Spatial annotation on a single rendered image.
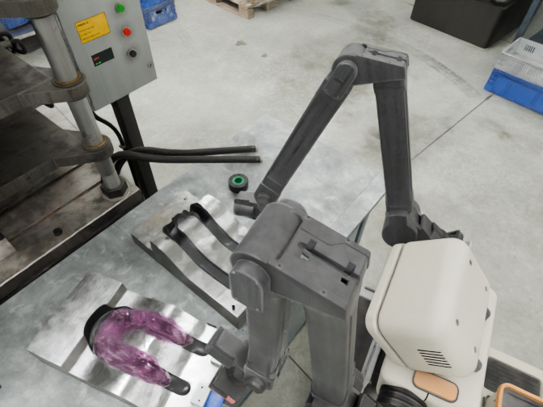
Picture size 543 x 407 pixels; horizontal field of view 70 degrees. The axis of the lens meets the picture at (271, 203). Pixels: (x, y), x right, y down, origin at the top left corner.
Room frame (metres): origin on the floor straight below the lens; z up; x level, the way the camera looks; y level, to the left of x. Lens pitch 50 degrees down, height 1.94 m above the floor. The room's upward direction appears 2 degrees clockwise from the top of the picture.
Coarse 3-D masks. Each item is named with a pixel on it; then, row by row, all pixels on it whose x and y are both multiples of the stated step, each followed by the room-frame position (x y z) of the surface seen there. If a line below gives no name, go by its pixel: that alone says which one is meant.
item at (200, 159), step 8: (176, 160) 1.09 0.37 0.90; (184, 160) 1.10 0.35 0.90; (192, 160) 1.11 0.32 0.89; (200, 160) 1.12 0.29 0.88; (208, 160) 1.13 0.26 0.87; (216, 160) 1.14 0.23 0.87; (224, 160) 1.15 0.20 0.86; (232, 160) 1.16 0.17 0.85; (240, 160) 1.17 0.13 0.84; (248, 160) 1.18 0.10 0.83; (256, 160) 1.19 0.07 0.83
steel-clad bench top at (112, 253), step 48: (240, 144) 1.32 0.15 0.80; (192, 192) 1.02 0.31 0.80; (288, 192) 1.03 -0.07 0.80; (336, 192) 1.04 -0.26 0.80; (384, 192) 1.05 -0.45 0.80; (96, 240) 0.78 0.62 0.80; (48, 288) 0.58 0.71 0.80; (144, 288) 0.59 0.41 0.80; (0, 336) 0.42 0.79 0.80; (240, 336) 0.44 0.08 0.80; (48, 384) 0.29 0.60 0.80
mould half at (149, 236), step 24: (168, 216) 0.84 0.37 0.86; (192, 216) 0.79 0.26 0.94; (216, 216) 0.80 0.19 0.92; (144, 240) 0.74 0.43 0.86; (168, 240) 0.69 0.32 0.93; (192, 240) 0.71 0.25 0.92; (216, 240) 0.73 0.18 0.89; (240, 240) 0.74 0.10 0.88; (168, 264) 0.65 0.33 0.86; (192, 264) 0.63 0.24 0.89; (216, 264) 0.64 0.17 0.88; (192, 288) 0.58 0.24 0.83; (216, 288) 0.55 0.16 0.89; (240, 312) 0.48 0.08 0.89
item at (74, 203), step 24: (72, 168) 1.15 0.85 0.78; (96, 168) 1.15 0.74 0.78; (24, 192) 1.00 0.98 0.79; (48, 192) 1.01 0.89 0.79; (72, 192) 1.01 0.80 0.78; (96, 192) 1.01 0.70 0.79; (0, 216) 0.88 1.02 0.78; (24, 216) 0.88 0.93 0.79; (48, 216) 0.90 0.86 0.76; (72, 216) 0.89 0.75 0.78; (96, 216) 0.89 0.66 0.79; (24, 240) 0.78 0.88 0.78; (48, 240) 0.78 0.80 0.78; (72, 240) 0.80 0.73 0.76; (0, 264) 0.67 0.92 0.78; (24, 264) 0.68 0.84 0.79; (48, 264) 0.71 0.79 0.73; (0, 288) 0.59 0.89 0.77
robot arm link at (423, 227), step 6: (414, 210) 0.57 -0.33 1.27; (408, 216) 0.54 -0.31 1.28; (414, 216) 0.55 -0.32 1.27; (420, 216) 0.56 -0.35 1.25; (426, 216) 0.56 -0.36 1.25; (384, 222) 0.55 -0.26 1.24; (414, 222) 0.53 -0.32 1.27; (420, 222) 0.54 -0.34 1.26; (426, 222) 0.54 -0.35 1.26; (420, 228) 0.52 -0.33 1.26; (426, 228) 0.52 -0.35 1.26; (420, 234) 0.51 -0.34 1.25; (426, 234) 0.51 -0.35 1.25; (420, 240) 0.51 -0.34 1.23
